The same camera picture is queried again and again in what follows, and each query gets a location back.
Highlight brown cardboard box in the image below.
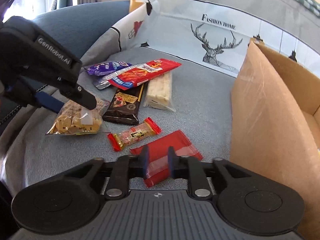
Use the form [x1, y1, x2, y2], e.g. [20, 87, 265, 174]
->
[230, 41, 319, 239]

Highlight red-ended clear candy bar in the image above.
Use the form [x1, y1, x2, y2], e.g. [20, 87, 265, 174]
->
[107, 117, 162, 152]

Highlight clear bag of cookies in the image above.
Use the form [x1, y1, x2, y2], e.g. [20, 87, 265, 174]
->
[47, 97, 110, 135]

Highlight long red snack packet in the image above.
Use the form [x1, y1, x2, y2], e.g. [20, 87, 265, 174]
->
[109, 59, 181, 90]

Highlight white wafer bar clear wrap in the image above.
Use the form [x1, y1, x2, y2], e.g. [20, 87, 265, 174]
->
[143, 71, 176, 112]

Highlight red foil snack packet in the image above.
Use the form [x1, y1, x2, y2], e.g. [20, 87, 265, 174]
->
[144, 130, 203, 187]

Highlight dark brown chocolate snack pack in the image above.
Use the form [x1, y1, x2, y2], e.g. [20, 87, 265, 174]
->
[102, 84, 144, 125]

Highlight purple snack packet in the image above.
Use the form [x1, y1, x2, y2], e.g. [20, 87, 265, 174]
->
[85, 61, 133, 90]

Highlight blue sofa armrest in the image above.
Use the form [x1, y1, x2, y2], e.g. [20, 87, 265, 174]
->
[33, 1, 130, 58]

